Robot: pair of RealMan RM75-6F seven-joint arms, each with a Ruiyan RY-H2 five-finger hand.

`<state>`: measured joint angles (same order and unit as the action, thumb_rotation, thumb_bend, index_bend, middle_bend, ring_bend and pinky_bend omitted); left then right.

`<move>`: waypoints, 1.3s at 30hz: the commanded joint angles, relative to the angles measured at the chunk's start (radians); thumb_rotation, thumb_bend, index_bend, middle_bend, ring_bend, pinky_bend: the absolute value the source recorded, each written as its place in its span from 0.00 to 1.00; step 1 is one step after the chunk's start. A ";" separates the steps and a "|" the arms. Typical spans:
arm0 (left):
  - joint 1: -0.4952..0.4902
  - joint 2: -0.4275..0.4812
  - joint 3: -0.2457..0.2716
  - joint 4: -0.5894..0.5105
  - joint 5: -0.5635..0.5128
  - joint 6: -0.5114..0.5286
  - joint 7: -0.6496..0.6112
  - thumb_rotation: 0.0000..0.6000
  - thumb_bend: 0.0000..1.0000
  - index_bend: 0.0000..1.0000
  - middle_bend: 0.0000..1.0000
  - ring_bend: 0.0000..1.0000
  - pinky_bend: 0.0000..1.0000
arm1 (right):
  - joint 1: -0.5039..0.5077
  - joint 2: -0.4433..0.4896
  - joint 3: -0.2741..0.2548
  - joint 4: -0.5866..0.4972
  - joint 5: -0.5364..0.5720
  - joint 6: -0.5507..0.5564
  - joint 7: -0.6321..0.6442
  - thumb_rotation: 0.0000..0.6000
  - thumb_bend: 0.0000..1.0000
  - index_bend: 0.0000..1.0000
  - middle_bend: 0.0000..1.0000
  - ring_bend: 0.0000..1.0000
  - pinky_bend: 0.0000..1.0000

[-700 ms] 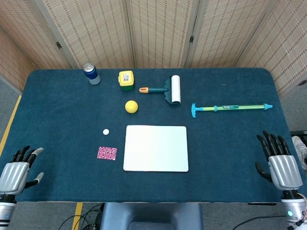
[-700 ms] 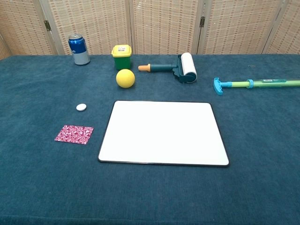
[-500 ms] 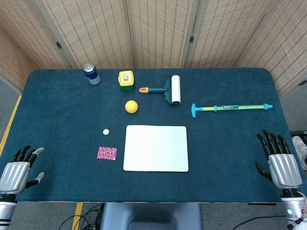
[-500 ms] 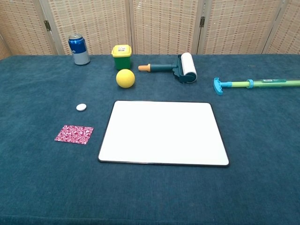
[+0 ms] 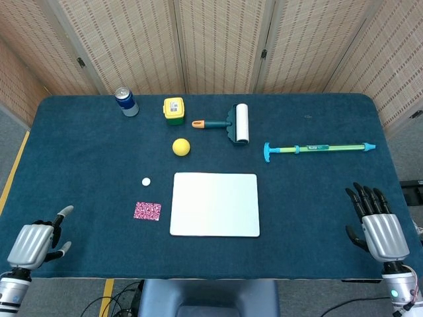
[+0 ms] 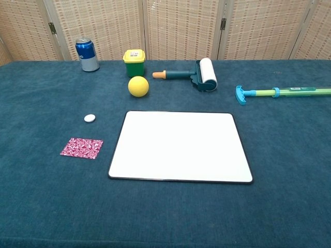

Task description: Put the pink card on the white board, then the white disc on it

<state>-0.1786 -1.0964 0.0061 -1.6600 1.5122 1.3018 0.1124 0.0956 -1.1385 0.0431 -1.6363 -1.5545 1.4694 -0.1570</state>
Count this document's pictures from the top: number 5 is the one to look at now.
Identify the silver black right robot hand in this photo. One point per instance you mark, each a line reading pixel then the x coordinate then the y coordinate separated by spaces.
pixel 385 234

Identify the woven bamboo screen panel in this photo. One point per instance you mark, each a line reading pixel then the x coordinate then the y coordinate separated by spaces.
pixel 396 66
pixel 218 43
pixel 307 43
pixel 16 66
pixel 125 43

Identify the white rectangular board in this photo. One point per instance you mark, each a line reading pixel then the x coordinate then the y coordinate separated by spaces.
pixel 215 204

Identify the small white ball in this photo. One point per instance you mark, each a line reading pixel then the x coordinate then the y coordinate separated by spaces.
pixel 146 182

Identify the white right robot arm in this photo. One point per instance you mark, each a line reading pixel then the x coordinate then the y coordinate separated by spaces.
pixel 400 284

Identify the yellow green lidded box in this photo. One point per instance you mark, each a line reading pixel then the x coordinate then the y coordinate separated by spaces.
pixel 174 110

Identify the yellow foam ball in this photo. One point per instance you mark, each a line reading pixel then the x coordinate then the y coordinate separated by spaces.
pixel 181 147

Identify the black box on floor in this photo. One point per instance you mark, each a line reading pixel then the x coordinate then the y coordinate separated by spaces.
pixel 413 193

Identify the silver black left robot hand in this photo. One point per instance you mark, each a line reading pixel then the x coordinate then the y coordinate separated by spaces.
pixel 31 244

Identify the black screen hinge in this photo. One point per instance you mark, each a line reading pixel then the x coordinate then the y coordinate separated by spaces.
pixel 263 54
pixel 80 62
pixel 416 114

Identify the green lint roller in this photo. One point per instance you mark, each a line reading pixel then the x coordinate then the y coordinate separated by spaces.
pixel 241 123

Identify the pink patterned packet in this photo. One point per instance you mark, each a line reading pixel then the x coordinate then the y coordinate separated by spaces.
pixel 147 211

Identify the blue soda can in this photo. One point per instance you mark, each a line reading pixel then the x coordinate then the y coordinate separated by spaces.
pixel 127 104

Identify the dark blue felt tablecloth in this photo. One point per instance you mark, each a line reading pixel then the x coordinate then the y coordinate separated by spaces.
pixel 82 165

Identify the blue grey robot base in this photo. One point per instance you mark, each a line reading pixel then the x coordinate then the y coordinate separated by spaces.
pixel 208 297

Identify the blue green toy water pump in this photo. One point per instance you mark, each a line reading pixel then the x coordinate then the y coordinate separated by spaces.
pixel 317 149

